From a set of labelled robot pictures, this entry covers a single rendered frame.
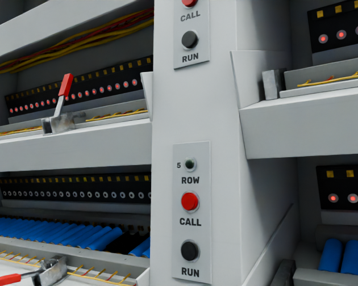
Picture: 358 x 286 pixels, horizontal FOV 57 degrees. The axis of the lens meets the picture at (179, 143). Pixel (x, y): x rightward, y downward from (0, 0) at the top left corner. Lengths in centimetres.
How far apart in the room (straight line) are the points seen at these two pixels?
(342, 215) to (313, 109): 19
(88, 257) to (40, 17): 35
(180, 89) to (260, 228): 15
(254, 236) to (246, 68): 15
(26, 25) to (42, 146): 20
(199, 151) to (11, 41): 41
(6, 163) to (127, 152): 24
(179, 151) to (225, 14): 13
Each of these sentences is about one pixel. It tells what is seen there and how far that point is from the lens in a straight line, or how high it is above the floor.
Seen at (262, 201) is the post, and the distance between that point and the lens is 33.
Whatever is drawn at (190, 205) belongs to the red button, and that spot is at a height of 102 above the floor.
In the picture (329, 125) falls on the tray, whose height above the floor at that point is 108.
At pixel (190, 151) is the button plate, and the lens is 30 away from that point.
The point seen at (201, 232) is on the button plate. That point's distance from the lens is 30.
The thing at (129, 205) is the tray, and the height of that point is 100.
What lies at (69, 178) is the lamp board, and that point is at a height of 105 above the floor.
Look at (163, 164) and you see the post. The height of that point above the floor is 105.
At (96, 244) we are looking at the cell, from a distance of 51.
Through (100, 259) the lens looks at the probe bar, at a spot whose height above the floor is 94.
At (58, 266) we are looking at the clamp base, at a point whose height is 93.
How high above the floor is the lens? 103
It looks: 8 degrees up
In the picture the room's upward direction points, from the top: straight up
